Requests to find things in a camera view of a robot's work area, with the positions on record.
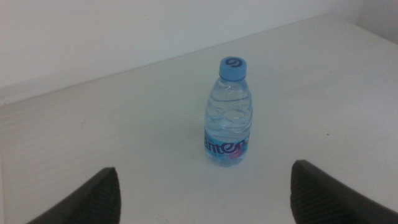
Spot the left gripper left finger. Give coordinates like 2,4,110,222
26,167,121,224

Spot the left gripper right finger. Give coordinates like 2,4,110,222
290,159,398,224

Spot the clear water bottle blue cap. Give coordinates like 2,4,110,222
203,55,253,168

